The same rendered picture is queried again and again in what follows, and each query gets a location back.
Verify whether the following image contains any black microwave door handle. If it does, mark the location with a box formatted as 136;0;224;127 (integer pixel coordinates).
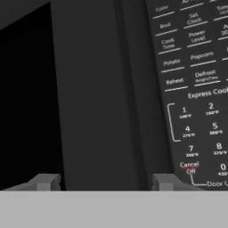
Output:
114;0;176;191

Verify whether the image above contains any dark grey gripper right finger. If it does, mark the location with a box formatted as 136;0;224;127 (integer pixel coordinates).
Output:
151;173;207;191

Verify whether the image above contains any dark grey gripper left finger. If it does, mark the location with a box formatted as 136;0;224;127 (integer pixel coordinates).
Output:
0;173;62;191

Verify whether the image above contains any black microwave door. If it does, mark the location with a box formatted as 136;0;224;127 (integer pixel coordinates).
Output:
0;0;141;191

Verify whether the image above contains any black microwave oven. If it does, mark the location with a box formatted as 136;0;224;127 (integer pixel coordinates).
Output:
144;0;228;191

